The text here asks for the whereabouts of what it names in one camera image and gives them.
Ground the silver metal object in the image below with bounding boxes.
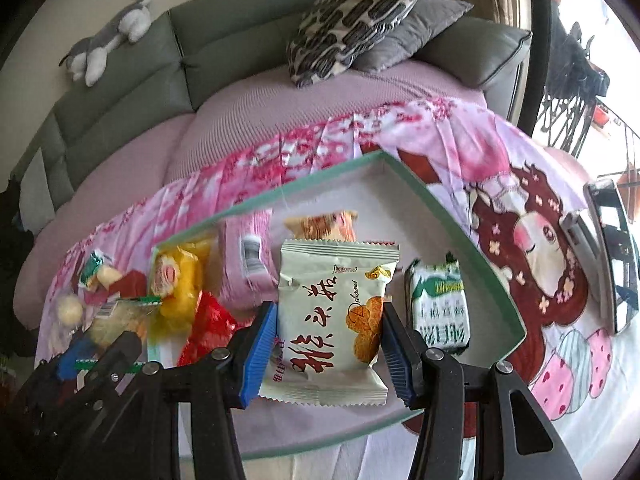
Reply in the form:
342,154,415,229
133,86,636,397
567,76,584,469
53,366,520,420
560,209,617,331

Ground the green and white snack packet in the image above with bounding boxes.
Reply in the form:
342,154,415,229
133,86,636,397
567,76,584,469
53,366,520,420
76,250,123,293

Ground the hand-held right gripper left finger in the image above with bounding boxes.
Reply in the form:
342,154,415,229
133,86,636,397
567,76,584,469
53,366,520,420
55,300,279,480

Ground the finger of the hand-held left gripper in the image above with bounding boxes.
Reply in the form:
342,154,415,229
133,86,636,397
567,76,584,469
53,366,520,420
56,337,98,382
75,330,147,401

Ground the clear packet with green trim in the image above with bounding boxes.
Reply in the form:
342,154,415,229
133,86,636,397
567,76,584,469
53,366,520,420
75,297,163,376

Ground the shiny red snack packet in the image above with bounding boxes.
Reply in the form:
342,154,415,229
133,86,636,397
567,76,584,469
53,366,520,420
176,291,241,367

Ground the printed blanket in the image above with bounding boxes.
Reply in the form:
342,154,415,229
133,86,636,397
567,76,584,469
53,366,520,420
35,97,640,480

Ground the green and white noodle packet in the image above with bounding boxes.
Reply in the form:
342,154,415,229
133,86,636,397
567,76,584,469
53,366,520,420
404,254,473,356

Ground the pale grey pillow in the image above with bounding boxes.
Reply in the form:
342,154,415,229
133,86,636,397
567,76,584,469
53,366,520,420
19,151,60,235

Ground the grey plush toy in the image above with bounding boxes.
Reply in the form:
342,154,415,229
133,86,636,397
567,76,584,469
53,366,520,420
58,0,153,87

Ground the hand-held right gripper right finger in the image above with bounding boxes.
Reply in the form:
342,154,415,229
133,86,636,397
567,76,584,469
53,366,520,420
381,301,583,480

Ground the grey-green sofa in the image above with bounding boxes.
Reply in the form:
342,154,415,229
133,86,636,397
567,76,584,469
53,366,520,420
10,0,533,226

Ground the cream packet with orange print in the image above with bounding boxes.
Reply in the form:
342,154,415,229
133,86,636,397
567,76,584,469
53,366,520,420
257,240,402,407

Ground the yellow snack packet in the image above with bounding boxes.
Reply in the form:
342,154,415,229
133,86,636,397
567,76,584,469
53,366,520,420
147,241,213,351

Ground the pink snack packet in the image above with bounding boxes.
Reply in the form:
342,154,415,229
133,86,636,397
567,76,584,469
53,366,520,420
217,207,281,308

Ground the black metal balcony rack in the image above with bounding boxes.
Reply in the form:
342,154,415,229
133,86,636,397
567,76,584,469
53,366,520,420
537,0,640,171

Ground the black clothing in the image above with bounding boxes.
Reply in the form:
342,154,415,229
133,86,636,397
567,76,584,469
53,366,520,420
0,177,38,356

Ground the black and white patterned pillow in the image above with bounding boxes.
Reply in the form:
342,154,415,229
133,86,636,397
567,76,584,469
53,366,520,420
286,0,430,89

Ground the dark red snack packet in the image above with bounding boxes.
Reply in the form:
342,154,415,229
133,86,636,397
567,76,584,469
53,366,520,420
107,270,151,303

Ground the pink sofa cover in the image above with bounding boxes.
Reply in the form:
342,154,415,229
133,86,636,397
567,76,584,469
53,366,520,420
12,57,488,331

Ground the teal cardboard box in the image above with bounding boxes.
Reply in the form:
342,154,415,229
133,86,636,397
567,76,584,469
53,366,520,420
150,149,527,461

